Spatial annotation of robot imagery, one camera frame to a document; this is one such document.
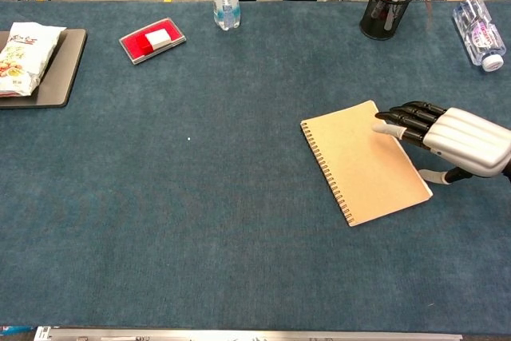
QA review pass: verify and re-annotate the red and white block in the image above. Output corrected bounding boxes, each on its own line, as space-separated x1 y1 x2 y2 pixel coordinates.
135 30 172 56

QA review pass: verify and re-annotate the clear water bottle pink label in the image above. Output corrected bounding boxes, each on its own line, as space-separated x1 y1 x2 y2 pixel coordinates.
452 0 508 73

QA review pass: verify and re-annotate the white snack bag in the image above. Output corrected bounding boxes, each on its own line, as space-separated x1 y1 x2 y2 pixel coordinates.
0 22 67 98

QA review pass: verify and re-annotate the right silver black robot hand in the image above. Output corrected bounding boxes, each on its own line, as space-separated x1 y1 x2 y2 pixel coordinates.
371 100 511 187

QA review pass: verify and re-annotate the blue felt table cloth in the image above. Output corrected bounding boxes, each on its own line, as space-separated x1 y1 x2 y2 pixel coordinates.
0 0 511 335

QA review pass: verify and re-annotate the aluminium table edge rail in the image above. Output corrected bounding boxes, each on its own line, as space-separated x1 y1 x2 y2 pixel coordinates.
34 325 464 341

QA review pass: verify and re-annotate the black mesh pen holder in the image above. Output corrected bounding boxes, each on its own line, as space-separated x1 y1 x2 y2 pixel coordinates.
359 0 418 42

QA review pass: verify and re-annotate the red ink pad tray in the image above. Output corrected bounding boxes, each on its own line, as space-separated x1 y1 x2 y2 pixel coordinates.
118 17 188 65

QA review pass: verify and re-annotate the kraft cover spiral notebook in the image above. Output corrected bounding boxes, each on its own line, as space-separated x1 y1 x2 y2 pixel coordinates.
299 100 434 228

